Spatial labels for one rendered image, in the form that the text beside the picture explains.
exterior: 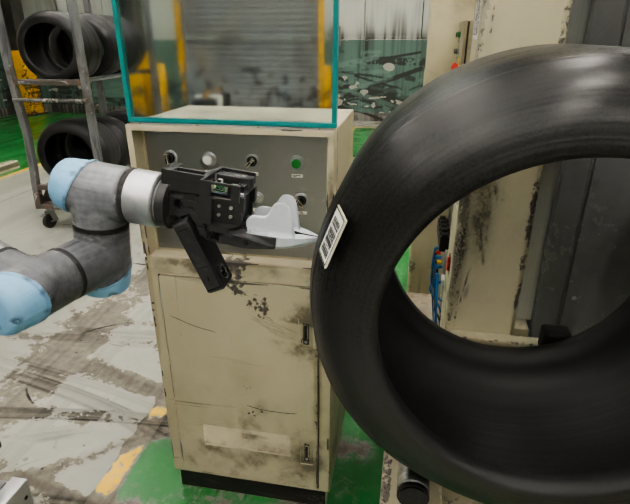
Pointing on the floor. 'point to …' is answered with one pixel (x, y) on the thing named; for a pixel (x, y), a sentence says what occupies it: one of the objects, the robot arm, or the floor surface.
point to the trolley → (81, 37)
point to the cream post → (498, 191)
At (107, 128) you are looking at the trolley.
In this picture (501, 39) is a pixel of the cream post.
